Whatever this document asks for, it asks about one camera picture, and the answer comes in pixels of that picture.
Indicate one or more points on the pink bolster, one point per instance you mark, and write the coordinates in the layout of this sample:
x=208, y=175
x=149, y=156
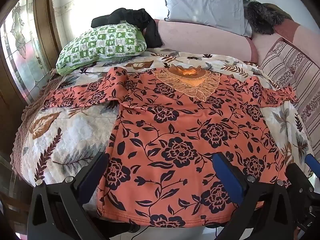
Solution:
x=205, y=41

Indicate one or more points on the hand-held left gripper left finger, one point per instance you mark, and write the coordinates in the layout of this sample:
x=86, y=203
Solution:
x=92, y=178

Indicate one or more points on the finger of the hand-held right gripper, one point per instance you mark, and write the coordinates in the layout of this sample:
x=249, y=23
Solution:
x=312, y=160
x=298, y=180

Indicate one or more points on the brown crochet bed cover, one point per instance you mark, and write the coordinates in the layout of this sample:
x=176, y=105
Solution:
x=30, y=120

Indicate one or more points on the black cloth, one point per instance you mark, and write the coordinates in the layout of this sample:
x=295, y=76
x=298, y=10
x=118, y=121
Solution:
x=147, y=22

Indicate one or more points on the dark furry cushion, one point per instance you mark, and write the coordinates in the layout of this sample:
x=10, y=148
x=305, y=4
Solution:
x=262, y=17

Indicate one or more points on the wooden stained glass door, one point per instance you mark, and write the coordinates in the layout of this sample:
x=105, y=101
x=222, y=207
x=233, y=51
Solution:
x=22, y=50

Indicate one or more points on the light blue pillow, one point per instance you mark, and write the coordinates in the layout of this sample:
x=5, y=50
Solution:
x=207, y=5

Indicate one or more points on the green checked pillow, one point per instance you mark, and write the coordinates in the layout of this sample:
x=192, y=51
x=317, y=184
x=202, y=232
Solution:
x=105, y=45

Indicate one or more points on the striped pink bed cover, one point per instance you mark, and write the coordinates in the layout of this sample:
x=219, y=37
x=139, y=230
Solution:
x=295, y=80

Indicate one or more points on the orange floral shirt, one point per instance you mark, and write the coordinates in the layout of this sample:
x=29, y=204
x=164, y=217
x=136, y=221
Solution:
x=175, y=130

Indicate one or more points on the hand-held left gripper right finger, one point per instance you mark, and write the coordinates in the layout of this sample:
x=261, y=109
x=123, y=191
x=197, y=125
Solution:
x=228, y=178

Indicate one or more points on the leaf print blanket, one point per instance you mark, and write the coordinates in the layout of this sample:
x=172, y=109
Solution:
x=67, y=135

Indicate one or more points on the pink maroon cushion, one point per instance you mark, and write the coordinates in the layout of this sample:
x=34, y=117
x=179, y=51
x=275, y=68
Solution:
x=292, y=32

